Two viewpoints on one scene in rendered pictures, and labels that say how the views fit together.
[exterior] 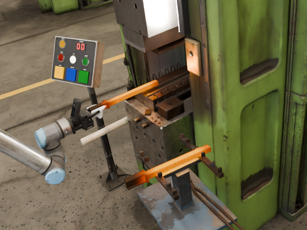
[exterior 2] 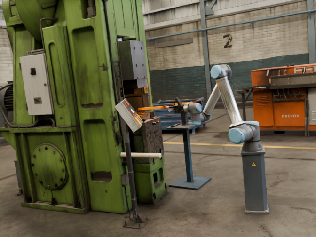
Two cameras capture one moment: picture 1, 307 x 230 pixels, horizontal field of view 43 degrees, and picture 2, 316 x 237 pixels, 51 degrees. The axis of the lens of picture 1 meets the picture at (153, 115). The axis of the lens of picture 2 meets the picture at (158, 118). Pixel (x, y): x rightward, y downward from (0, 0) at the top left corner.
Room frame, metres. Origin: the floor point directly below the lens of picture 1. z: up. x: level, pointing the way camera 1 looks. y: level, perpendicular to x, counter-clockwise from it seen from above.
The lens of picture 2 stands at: (3.74, 3.07, 1.43)
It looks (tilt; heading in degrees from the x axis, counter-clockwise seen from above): 8 degrees down; 236
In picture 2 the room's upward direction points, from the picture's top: 6 degrees counter-clockwise
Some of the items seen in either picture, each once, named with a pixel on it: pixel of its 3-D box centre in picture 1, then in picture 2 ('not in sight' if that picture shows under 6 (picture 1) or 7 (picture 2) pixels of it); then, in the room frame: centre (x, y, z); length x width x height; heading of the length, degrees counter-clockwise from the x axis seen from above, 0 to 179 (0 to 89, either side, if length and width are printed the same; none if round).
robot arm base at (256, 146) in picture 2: not in sight; (251, 144); (1.33, 1.01, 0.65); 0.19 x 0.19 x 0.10
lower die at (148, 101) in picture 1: (173, 84); (129, 116); (1.98, -0.14, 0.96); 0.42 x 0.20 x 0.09; 120
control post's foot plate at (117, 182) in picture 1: (112, 174); (136, 218); (2.32, 0.39, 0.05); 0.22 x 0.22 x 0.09; 30
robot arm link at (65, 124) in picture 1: (65, 127); (186, 107); (1.62, 0.44, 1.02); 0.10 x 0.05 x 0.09; 30
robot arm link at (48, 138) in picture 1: (49, 135); (194, 107); (1.58, 0.52, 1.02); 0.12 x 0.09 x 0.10; 120
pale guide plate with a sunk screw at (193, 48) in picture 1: (193, 56); (145, 85); (1.67, -0.23, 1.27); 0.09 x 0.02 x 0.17; 30
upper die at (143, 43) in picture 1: (166, 26); (125, 84); (1.98, -0.14, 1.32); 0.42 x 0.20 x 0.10; 120
